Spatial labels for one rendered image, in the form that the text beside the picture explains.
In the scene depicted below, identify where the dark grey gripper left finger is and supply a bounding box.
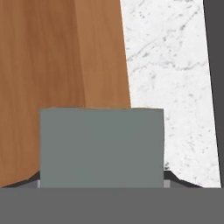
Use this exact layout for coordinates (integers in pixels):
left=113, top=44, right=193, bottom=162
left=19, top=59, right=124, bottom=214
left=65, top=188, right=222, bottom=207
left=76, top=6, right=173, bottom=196
left=2, top=170, right=41, bottom=189

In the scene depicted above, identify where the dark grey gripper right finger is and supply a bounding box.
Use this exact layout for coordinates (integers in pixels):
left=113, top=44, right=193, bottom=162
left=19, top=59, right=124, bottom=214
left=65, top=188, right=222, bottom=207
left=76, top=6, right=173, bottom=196
left=163, top=170, right=205, bottom=189

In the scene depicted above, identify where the brown wooden cutting board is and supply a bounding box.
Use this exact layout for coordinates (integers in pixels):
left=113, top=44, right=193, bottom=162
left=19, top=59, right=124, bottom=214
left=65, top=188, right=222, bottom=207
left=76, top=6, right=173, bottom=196
left=0, top=0, right=132, bottom=188

